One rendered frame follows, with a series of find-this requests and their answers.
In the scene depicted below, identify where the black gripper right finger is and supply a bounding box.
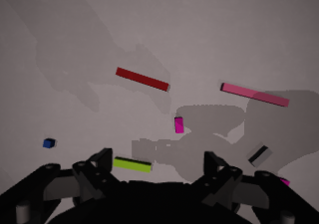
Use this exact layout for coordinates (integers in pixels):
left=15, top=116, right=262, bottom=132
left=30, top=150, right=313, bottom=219
left=172, top=151, right=319, bottom=224

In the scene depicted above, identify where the small magenta block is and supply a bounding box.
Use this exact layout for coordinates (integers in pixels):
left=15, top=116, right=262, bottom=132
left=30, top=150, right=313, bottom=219
left=277, top=176, right=290, bottom=186
left=174, top=117, right=183, bottom=133

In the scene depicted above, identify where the pink rod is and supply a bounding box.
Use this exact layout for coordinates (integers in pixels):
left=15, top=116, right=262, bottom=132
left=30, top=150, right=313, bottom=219
left=220, top=83, right=289, bottom=107

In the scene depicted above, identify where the lime green rod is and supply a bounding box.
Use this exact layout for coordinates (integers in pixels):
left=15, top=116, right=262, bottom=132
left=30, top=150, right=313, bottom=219
left=113, top=156, right=152, bottom=172

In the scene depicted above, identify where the small blue cube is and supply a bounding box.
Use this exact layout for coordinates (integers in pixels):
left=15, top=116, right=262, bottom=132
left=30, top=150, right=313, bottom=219
left=43, top=138, right=56, bottom=148

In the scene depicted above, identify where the dark red rod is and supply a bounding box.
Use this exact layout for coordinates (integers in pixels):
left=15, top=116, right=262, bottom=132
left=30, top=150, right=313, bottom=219
left=116, top=67, right=168, bottom=91

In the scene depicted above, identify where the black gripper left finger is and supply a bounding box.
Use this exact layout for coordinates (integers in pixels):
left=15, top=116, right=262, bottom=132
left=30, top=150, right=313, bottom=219
left=0, top=148, right=137, bottom=224

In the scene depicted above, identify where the grey rod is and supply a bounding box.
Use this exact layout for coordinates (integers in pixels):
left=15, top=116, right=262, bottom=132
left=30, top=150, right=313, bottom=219
left=248, top=145, right=273, bottom=168

